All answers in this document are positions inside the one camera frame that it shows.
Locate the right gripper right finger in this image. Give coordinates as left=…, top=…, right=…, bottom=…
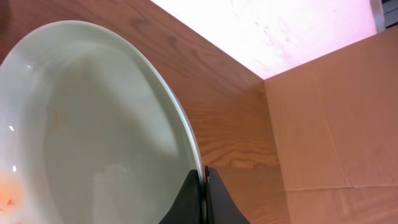
left=205, top=166, right=250, bottom=224

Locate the light green plate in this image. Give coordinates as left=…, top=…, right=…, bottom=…
left=1, top=21, right=201, bottom=223

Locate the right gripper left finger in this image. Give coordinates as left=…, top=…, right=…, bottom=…
left=159, top=170, right=203, bottom=224

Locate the cardboard box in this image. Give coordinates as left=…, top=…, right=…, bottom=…
left=265, top=27, right=397, bottom=223

